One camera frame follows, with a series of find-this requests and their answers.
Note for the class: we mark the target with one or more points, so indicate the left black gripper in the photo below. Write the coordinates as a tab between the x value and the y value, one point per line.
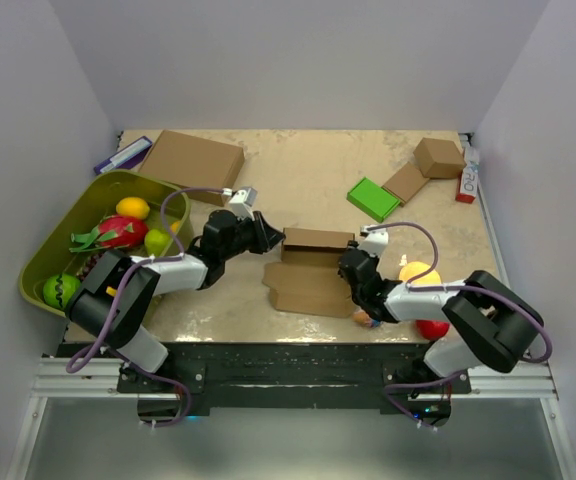
265	236

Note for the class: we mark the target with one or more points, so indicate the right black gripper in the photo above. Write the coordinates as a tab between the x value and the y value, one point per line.
373	258

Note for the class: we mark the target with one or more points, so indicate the brown cardboard box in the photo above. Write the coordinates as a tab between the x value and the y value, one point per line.
305	280

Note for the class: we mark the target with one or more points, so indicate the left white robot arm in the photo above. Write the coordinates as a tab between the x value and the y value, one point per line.
113	300

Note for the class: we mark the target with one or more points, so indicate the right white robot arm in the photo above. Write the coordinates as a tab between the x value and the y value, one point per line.
494	326

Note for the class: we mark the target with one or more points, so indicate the green flat box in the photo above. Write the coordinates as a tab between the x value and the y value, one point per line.
373	200

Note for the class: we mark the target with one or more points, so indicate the flat small cardboard box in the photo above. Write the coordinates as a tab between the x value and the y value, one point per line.
405	183

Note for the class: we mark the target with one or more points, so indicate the large flat cardboard box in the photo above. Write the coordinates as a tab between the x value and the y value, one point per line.
189	161

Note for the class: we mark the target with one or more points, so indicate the small cardboard cube box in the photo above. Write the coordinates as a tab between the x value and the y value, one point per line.
439	159

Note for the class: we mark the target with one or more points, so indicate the red white box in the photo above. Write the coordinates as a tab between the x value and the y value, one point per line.
467	187

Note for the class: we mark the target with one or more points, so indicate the purple white box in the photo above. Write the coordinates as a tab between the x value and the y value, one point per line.
127	158

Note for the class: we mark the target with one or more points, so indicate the small colourful toy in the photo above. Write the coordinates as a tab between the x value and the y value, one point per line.
363	319

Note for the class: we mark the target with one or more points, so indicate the red apple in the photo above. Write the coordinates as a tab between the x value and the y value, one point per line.
432	330

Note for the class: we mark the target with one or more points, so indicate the green pear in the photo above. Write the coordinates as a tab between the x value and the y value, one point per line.
156	242

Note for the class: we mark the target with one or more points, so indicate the yellow lemon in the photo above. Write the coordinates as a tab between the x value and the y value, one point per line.
134	207

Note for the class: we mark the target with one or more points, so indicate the olive green plastic bin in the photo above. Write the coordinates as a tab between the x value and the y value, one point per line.
96	203

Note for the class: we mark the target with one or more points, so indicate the red dragon fruit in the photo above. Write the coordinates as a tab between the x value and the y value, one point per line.
114	232

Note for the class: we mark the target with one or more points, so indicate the dark purple grapes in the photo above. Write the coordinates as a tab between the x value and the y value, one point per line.
91	261

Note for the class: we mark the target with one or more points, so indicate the green round fruit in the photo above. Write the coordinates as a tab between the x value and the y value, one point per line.
58	290

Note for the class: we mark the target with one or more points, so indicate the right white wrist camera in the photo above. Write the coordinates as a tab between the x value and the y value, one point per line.
374	240

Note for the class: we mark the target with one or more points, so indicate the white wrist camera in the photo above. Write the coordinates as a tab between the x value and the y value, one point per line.
241	202
374	240

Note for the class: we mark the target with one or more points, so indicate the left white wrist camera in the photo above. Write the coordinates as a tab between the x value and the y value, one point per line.
241	202

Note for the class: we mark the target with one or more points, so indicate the black base frame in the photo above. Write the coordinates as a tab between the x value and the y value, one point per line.
200	377

